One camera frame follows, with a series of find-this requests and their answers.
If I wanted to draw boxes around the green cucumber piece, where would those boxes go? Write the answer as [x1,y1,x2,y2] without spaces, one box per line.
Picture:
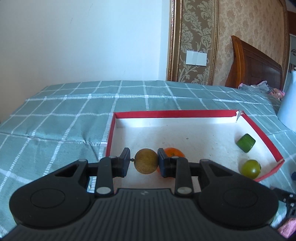
[236,133,256,153]

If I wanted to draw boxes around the white electric kettle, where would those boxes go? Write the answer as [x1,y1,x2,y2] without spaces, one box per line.
[277,68,296,132]

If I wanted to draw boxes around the green plaid bed sheet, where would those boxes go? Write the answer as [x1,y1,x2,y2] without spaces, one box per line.
[1,80,295,236]

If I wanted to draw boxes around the white wall switch panel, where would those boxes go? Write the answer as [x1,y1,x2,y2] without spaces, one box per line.
[185,50,207,66]

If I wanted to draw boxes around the red shallow cardboard box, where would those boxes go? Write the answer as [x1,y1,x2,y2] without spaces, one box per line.
[106,110,284,181]

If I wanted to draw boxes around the brown longan fruit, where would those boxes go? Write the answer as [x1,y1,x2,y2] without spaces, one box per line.
[133,149,159,174]

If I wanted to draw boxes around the pink clothes by headboard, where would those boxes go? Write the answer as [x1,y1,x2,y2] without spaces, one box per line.
[238,80,285,100]

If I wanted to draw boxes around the green tomato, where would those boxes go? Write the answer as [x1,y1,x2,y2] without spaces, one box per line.
[240,159,261,180]

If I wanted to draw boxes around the gold framed wallpaper panel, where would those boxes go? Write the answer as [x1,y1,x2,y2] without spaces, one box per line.
[166,0,220,85]

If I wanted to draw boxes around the wooden headboard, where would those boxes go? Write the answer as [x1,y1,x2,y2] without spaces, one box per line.
[225,36,283,90]

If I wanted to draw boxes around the pink towel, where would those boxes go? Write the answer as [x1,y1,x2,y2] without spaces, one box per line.
[278,217,296,238]

